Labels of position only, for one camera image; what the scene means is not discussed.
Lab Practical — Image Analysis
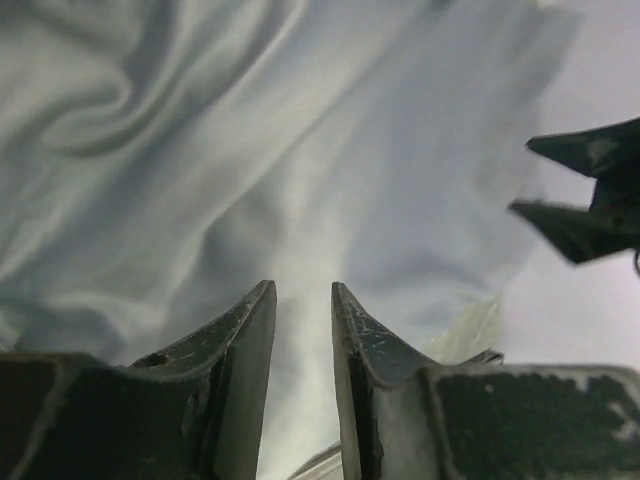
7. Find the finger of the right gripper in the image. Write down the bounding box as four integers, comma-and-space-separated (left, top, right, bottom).
509, 201, 639, 265
526, 118, 639, 205

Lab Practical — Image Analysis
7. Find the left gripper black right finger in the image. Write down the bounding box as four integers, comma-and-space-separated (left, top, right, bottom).
332, 283, 639, 479

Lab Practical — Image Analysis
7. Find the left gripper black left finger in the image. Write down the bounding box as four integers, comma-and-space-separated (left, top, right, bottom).
1, 281, 277, 479

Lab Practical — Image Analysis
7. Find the grey pillowcase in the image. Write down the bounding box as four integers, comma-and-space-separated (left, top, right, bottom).
1, 1, 580, 479

